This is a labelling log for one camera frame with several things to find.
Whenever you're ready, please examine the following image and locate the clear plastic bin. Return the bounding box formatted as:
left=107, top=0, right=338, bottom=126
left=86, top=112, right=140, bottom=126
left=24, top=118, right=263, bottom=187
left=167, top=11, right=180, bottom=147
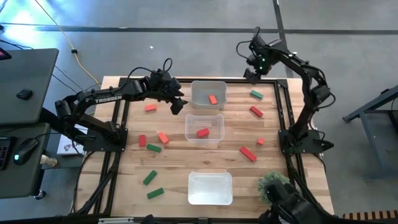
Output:
left=184, top=113, right=226, bottom=144

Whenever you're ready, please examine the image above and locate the green artificial plant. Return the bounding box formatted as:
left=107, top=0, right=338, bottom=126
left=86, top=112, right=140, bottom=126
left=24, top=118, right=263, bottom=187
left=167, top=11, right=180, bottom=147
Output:
left=257, top=170, right=300, bottom=205

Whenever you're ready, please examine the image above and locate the small black remote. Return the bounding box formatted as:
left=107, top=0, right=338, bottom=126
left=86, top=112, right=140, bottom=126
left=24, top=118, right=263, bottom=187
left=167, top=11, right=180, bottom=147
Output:
left=16, top=88, right=34, bottom=101

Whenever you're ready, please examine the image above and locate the black aluminium table frame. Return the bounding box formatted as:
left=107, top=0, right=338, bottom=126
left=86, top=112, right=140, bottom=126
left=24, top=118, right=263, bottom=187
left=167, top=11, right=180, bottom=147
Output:
left=93, top=77, right=312, bottom=218

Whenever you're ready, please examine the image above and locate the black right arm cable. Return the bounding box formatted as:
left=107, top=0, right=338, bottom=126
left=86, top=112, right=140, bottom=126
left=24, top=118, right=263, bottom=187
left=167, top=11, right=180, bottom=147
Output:
left=235, top=26, right=262, bottom=60

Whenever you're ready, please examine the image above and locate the black device with red light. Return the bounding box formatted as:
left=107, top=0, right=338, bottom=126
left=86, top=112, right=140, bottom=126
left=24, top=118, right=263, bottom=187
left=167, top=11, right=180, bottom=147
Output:
left=0, top=47, right=12, bottom=62

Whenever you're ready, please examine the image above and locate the grey plastic bin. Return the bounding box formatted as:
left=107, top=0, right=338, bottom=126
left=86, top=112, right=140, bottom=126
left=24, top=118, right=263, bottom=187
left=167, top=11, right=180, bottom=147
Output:
left=190, top=80, right=228, bottom=110

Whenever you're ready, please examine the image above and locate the black metal bar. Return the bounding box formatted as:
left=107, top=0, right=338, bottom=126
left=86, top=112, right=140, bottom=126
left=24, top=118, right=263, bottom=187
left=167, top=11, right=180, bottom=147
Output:
left=39, top=107, right=91, bottom=144

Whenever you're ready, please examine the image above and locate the grey metal desk frame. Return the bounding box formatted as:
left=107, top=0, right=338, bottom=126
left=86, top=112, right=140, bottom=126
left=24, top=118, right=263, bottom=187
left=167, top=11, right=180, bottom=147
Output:
left=341, top=83, right=398, bottom=183

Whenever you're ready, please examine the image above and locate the orange black striped strip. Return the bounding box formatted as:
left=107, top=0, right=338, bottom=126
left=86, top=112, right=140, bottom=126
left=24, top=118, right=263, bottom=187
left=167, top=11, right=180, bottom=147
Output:
left=343, top=210, right=398, bottom=221

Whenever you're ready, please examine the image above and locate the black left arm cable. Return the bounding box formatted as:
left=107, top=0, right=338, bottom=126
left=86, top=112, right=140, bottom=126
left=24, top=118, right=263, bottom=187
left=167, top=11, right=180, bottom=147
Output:
left=126, top=57, right=174, bottom=82

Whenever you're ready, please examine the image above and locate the white printed paper sheet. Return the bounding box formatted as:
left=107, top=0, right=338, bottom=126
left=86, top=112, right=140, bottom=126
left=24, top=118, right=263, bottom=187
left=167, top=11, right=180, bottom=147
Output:
left=57, top=123, right=87, bottom=156

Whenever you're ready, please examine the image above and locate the white plastic bin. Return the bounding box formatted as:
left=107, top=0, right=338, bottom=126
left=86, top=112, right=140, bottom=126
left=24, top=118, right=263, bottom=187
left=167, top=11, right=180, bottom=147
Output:
left=187, top=171, right=234, bottom=207

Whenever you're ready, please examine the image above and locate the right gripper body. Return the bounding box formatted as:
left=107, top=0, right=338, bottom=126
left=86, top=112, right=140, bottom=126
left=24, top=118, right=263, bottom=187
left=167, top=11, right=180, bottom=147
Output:
left=246, top=34, right=282, bottom=75

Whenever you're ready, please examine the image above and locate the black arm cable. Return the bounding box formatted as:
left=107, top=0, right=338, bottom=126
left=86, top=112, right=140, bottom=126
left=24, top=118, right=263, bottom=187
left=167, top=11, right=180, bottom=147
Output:
left=126, top=57, right=174, bottom=82
left=235, top=26, right=262, bottom=60

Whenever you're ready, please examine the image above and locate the black floor cable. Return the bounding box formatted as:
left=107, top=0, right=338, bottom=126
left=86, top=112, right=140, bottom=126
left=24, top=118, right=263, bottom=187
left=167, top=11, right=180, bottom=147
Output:
left=0, top=39, right=34, bottom=50
left=51, top=64, right=102, bottom=98

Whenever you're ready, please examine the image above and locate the yellow floor cable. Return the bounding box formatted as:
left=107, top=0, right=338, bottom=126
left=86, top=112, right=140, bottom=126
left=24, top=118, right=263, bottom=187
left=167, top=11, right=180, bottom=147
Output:
left=33, top=0, right=102, bottom=88

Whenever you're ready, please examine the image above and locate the small cream plastic object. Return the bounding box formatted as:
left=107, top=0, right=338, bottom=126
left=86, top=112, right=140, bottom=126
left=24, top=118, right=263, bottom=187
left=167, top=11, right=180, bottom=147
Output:
left=39, top=154, right=58, bottom=168

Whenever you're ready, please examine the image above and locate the black cable bundle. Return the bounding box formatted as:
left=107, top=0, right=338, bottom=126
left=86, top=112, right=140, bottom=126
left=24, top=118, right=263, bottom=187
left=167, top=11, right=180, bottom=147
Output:
left=70, top=151, right=123, bottom=216
left=285, top=154, right=312, bottom=187

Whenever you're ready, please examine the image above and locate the dark grey desk top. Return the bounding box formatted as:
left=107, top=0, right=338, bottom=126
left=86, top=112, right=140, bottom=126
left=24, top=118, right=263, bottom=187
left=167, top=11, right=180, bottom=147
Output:
left=0, top=48, right=60, bottom=126
left=0, top=123, right=51, bottom=200

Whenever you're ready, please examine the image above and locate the black keyboard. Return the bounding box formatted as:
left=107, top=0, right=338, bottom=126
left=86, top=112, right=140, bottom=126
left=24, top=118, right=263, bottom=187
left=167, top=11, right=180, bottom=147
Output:
left=0, top=136, right=12, bottom=171

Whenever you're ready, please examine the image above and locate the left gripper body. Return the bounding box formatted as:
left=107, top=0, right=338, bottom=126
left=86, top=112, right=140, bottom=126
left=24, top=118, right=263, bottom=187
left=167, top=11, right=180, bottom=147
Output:
left=148, top=70, right=183, bottom=102

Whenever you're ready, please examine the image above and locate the silver metal bracket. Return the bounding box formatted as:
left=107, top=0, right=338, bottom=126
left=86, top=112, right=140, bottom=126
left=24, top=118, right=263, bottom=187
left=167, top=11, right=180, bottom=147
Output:
left=98, top=217, right=135, bottom=224

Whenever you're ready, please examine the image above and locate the black computer mouse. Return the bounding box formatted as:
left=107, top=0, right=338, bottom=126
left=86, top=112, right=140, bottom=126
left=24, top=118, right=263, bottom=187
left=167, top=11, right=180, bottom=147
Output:
left=12, top=138, right=40, bottom=166

